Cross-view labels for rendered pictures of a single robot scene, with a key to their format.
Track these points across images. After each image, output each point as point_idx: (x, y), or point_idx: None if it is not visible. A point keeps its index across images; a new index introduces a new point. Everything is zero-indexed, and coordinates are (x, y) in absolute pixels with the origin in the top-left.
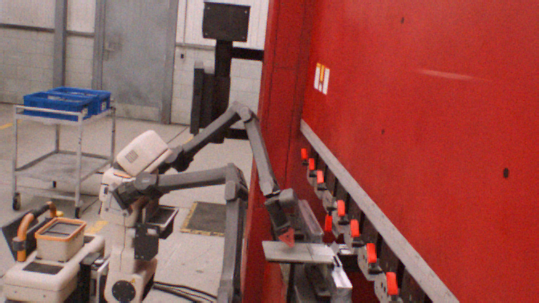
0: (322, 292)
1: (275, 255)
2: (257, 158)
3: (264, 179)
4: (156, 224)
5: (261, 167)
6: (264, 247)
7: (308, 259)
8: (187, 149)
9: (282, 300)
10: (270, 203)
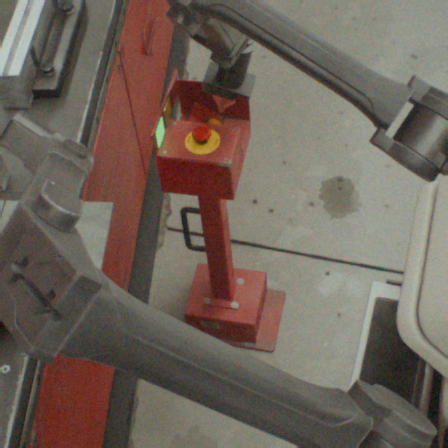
0: (12, 198)
1: (86, 217)
2: (70, 185)
3: (74, 157)
4: (396, 292)
5: (69, 173)
6: (100, 259)
7: (13, 205)
8: (334, 390)
9: (50, 424)
10: (79, 144)
